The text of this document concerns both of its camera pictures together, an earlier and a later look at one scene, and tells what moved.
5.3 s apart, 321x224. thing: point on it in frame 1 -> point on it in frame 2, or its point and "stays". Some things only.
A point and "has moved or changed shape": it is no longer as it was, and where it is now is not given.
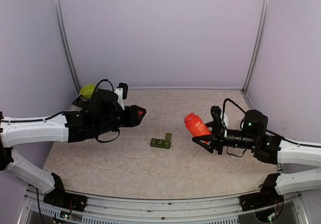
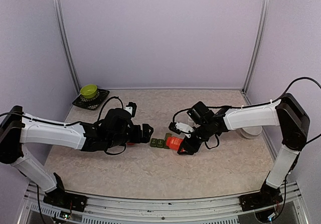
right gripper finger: (208, 138) -> (185, 148)
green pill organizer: (160, 143) stays
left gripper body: (128, 121) -> (137, 137)
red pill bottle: (196, 126) has moved or changed shape
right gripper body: (219, 141) -> (204, 133)
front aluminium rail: (291, 209) stays
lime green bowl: (87, 90) stays
